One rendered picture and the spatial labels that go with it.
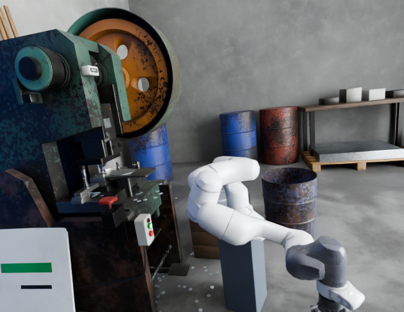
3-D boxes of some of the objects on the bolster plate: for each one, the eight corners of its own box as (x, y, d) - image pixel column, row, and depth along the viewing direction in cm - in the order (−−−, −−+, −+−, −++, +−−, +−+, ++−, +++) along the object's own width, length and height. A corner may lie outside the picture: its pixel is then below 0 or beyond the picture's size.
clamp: (102, 190, 135) (98, 173, 133) (82, 203, 119) (77, 184, 117) (92, 191, 136) (88, 174, 134) (71, 204, 120) (66, 184, 118)
